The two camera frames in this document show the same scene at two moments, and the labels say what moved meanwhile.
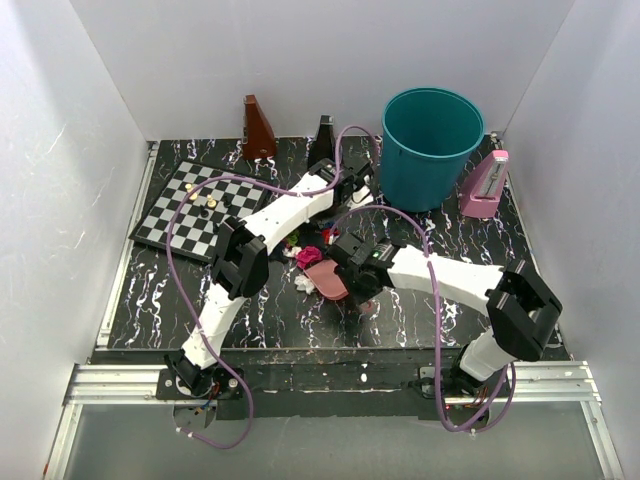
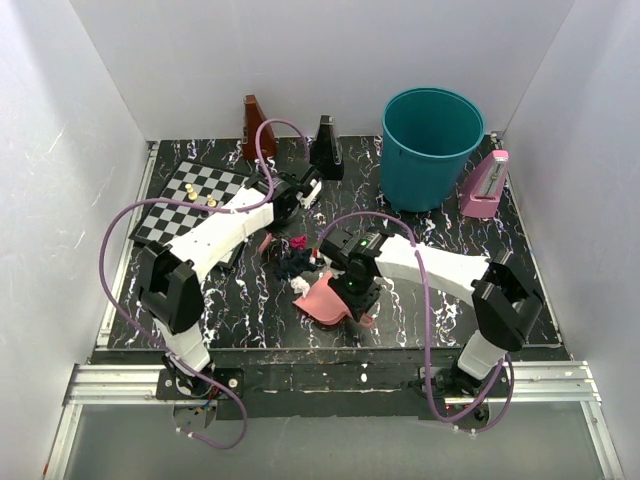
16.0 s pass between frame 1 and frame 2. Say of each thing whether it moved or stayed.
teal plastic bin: stayed
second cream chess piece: stayed
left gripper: moved
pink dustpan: moved
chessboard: stayed
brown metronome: stayed
